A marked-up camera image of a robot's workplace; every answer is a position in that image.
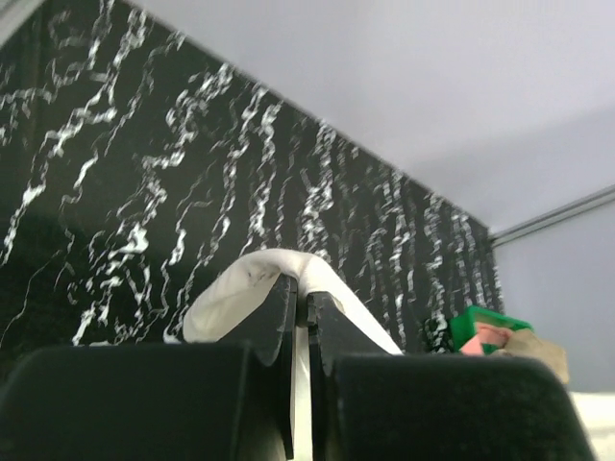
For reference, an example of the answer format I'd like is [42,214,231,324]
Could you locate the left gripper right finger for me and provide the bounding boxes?
[307,292,399,460]

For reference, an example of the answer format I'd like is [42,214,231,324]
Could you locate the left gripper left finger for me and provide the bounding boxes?
[220,276,297,459]

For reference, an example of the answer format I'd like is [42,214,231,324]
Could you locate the cream white t shirt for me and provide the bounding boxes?
[182,249,402,460]

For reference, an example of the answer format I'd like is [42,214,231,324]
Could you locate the green plastic bin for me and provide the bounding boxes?
[449,305,533,353]

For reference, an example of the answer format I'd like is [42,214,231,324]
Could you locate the pink t shirt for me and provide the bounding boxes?
[459,322,513,355]

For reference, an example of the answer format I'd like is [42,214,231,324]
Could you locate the beige t shirt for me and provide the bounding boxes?
[493,328,570,384]

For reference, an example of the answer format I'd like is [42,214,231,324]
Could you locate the right aluminium frame post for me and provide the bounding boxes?
[490,185,615,247]

